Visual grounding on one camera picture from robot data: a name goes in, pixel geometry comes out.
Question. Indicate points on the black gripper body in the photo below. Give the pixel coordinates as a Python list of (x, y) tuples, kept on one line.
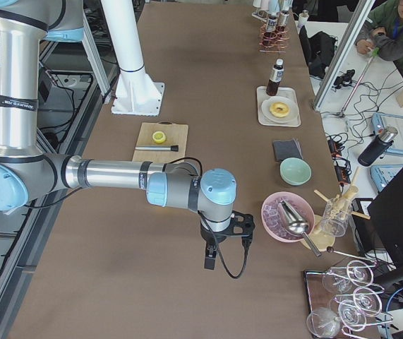
[(212, 238)]

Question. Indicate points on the yellow glazed donut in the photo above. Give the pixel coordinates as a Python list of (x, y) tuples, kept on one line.
[(279, 109)]

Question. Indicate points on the white round plate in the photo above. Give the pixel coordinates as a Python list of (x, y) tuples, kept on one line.
[(294, 110)]

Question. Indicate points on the cream rabbit tray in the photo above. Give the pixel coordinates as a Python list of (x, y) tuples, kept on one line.
[(287, 96)]

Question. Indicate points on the dark drink bottle on tray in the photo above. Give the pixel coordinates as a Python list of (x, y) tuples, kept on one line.
[(275, 78)]

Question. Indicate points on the pink bowl with ice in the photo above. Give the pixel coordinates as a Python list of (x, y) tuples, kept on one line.
[(272, 219)]

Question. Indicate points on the metal ice scoop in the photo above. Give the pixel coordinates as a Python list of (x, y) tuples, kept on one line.
[(297, 225)]

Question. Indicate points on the green bowl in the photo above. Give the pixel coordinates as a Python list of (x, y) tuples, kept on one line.
[(295, 171)]

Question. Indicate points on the grey folded cloth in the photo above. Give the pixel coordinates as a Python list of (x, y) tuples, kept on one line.
[(286, 149)]

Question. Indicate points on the steel muddler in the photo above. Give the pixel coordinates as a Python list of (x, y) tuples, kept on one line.
[(163, 148)]

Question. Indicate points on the wooden cutting board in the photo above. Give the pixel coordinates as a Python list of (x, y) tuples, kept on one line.
[(176, 135)]

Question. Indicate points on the half lemon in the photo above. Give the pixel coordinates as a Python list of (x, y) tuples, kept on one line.
[(159, 137)]

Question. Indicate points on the wine glass rack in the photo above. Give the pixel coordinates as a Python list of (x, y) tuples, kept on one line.
[(344, 300)]

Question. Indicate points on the blue teach pendant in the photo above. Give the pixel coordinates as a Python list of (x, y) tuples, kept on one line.
[(383, 174), (381, 120)]

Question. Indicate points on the black thermos bottle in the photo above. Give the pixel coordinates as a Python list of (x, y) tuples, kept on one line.
[(382, 141)]

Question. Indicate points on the dark drink bottle in rack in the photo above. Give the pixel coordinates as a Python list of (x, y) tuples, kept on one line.
[(271, 22)]

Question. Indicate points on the seated person green jacket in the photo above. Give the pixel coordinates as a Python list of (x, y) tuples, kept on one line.
[(383, 30)]

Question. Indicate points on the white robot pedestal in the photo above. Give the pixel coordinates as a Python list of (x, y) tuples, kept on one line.
[(136, 93)]

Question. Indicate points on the copper wire bottle rack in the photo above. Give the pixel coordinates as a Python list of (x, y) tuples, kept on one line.
[(273, 42)]

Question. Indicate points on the white wire cup rack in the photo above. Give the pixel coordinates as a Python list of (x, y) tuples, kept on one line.
[(265, 8)]

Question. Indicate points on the aluminium frame post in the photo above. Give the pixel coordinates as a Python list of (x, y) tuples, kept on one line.
[(346, 43)]

